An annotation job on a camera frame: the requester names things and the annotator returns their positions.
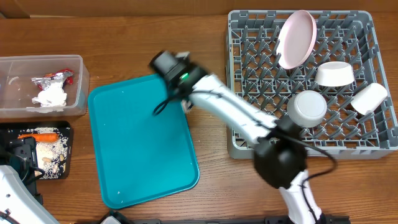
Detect white napkin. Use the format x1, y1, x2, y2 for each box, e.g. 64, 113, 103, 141
32, 83, 67, 107

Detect teal plastic tray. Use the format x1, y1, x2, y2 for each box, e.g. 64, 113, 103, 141
88, 75, 200, 209

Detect foil wrapper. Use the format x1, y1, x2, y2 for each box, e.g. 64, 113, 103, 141
31, 69, 75, 90

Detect white bowl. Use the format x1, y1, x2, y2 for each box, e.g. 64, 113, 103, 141
315, 61, 355, 87

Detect translucent plastic cup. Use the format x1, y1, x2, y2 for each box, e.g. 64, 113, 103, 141
351, 83, 387, 115

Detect clear plastic bin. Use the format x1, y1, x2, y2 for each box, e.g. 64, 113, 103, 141
1, 55, 90, 118

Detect rice and peanut scraps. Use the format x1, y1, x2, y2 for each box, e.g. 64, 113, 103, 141
27, 127, 69, 179

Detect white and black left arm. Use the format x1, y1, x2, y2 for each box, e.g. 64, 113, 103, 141
1, 134, 58, 223

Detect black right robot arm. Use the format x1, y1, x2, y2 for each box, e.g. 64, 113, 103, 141
149, 51, 323, 223

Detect grey bowl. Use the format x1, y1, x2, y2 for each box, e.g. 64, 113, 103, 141
287, 90, 327, 128

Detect white plastic fork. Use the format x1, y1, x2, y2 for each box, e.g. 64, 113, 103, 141
181, 100, 193, 114

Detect grey plastic dishwasher rack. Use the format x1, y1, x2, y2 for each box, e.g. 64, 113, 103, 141
226, 10, 397, 159

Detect wooden chopstick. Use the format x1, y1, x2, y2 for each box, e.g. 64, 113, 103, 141
226, 44, 234, 93

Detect orange carrot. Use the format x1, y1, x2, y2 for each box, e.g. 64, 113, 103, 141
18, 133, 59, 142

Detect black waste tray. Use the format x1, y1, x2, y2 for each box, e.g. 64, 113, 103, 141
1, 121, 73, 180

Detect red sauce packet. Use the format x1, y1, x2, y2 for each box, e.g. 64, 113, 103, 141
44, 69, 75, 85

